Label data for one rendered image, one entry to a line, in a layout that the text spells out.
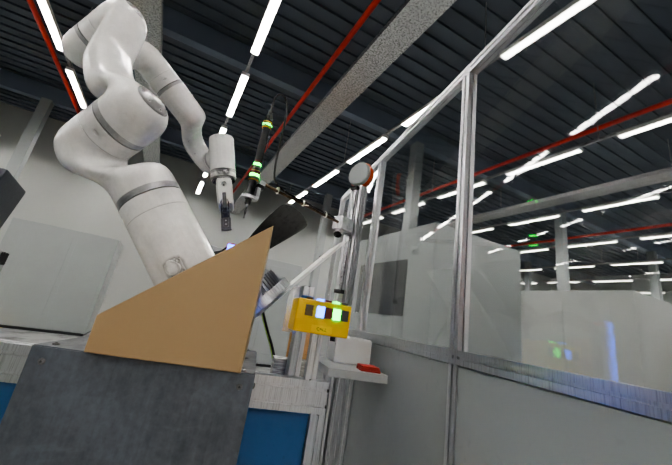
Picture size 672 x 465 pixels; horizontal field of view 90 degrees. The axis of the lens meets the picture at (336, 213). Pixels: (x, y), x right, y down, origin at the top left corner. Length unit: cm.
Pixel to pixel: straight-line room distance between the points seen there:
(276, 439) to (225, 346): 56
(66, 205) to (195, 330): 1358
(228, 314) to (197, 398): 12
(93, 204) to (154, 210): 1328
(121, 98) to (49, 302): 790
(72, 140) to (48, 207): 1334
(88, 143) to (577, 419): 106
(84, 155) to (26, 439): 47
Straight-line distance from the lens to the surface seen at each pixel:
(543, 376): 91
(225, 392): 57
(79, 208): 1400
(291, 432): 107
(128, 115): 77
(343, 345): 156
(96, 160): 81
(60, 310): 854
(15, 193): 123
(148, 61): 124
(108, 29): 107
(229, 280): 55
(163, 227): 69
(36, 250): 869
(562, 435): 89
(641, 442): 80
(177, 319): 56
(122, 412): 60
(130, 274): 1353
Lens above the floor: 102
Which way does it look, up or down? 18 degrees up
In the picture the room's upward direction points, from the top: 9 degrees clockwise
